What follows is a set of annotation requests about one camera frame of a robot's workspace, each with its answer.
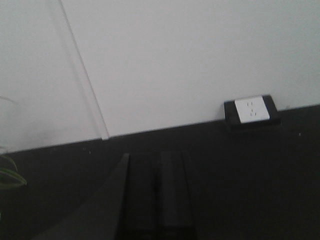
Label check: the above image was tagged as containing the white wall conduit strip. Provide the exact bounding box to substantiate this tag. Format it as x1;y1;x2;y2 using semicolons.
52;0;110;140

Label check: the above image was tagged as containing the green spider plant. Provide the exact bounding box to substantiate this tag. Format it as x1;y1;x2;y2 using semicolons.
0;145;28;191

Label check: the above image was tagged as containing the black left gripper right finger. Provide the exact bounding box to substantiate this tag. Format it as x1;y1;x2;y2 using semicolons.
159;151;197;240

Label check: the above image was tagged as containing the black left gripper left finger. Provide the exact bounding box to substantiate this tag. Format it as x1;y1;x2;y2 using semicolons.
36;153;159;240

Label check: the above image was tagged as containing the black white power socket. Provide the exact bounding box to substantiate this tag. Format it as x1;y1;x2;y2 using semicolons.
223;94;282;132

